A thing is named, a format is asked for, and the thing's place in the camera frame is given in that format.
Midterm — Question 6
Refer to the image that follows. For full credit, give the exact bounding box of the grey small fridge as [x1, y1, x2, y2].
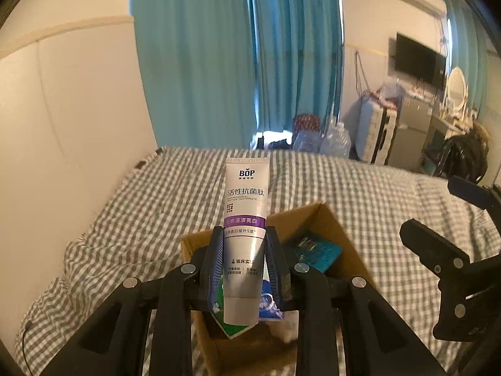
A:
[385, 96, 433, 167]

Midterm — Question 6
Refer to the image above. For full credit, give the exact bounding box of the white oval mirror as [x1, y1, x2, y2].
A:
[442, 66, 469, 116]

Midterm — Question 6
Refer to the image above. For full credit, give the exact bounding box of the white dressing table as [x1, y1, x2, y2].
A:
[423, 112, 476, 173]

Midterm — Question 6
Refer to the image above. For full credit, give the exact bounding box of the clear water jug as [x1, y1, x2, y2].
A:
[321, 122, 352, 159]

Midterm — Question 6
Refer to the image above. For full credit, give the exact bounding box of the white suitcase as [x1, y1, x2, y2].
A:
[356, 96, 400, 164]

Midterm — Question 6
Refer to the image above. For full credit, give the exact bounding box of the grey checked bed blanket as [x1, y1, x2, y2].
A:
[16, 146, 501, 376]

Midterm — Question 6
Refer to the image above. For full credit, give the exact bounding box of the wide teal curtain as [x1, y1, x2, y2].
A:
[129, 0, 261, 149]

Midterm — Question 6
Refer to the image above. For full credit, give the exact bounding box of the dark floor item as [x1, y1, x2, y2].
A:
[250, 131, 294, 149]

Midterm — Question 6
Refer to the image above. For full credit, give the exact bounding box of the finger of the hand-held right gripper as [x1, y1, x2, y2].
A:
[447, 175, 501, 211]
[399, 219, 471, 283]

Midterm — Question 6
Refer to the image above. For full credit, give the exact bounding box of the black wall television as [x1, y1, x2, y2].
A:
[395, 32, 447, 91]

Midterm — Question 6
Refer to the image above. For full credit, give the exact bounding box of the narrow teal curtain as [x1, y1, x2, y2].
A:
[250, 0, 345, 134]

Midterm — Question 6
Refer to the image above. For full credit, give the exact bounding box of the thin black cable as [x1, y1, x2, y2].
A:
[19, 320, 34, 365]

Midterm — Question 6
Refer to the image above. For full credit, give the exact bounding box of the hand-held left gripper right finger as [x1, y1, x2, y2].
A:
[265, 225, 449, 376]

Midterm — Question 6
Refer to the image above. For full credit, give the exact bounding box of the blue blister packet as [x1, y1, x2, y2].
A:
[284, 232, 341, 272]

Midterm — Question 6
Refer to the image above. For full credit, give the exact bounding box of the white soft wad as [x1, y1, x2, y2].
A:
[270, 313, 300, 344]

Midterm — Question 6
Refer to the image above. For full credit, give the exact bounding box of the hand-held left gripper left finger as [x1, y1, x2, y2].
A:
[39, 225, 225, 376]

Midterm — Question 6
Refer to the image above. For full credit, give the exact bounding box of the white purple toothpaste tube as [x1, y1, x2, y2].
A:
[223, 157, 271, 325]

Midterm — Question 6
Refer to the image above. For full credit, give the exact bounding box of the red patterned bag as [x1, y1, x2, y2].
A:
[293, 113, 322, 134]

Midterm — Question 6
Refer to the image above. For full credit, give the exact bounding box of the blue tinted water jug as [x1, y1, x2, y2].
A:
[292, 127, 325, 153]

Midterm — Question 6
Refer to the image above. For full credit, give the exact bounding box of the blue white packet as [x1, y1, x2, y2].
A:
[258, 280, 285, 321]

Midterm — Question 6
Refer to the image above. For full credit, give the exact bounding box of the teal curtain beside mirror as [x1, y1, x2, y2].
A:
[442, 0, 490, 114]

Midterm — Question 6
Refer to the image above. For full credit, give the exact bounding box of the hanging wall cable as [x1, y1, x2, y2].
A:
[354, 49, 372, 95]

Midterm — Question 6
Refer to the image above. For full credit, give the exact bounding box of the cardboard box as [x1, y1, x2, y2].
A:
[181, 202, 378, 376]

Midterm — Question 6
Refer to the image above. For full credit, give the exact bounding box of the clear plastic bag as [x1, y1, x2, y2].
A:
[378, 80, 404, 106]

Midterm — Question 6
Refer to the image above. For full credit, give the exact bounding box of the black chair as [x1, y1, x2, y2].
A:
[440, 127, 490, 183]

